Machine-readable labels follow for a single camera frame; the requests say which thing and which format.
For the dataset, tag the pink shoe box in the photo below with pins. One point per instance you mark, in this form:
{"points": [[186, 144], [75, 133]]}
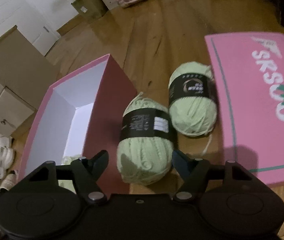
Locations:
{"points": [[80, 115]]}

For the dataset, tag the cardboard box in corner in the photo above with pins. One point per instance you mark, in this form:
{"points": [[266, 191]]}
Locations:
{"points": [[90, 10]]}

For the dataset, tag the white sandals pile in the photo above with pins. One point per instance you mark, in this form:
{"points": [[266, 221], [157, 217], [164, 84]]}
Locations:
{"points": [[8, 177]]}

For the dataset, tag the pink box lid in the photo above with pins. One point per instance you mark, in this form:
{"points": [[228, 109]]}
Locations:
{"points": [[248, 70]]}

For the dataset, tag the white drawer cabinet left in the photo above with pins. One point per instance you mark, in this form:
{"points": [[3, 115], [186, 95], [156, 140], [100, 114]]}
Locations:
{"points": [[25, 76]]}

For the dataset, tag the green yarn ball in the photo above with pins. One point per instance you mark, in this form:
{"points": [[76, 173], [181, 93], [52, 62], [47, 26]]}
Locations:
{"points": [[65, 180], [147, 139], [192, 104]]}

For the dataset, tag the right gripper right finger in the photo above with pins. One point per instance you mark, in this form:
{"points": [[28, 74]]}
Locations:
{"points": [[194, 173]]}

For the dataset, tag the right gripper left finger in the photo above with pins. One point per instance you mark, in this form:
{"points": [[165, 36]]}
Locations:
{"points": [[86, 173]]}

